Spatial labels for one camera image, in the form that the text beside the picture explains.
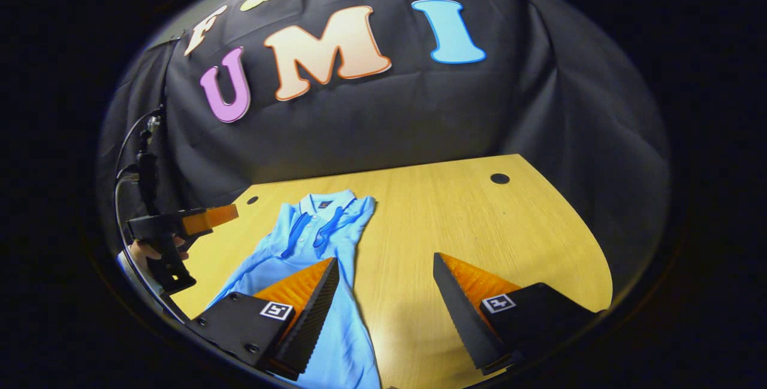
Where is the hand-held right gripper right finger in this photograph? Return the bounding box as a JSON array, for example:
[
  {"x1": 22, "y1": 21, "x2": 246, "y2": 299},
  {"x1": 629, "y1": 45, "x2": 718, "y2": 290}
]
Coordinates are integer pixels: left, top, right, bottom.
[{"x1": 433, "y1": 252, "x2": 600, "y2": 376}]

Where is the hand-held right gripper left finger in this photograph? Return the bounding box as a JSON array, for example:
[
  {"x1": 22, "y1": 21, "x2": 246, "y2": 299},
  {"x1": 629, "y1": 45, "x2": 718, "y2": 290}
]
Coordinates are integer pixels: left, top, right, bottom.
[{"x1": 186, "y1": 257, "x2": 340, "y2": 381}]

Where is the light blue T-shirt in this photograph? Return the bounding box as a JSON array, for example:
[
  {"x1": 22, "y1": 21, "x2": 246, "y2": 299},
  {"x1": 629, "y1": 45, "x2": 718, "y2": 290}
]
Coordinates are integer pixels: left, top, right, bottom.
[{"x1": 207, "y1": 189, "x2": 382, "y2": 389}]

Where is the black backdrop cloth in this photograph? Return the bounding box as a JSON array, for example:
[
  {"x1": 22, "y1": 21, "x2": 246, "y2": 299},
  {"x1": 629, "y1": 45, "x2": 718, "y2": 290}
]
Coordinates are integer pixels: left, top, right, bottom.
[{"x1": 96, "y1": 0, "x2": 671, "y2": 282}]

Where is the black cable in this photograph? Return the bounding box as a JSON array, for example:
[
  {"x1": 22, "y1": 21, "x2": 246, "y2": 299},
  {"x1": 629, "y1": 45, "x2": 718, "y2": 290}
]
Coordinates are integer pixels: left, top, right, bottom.
[{"x1": 113, "y1": 107, "x2": 188, "y2": 322}]

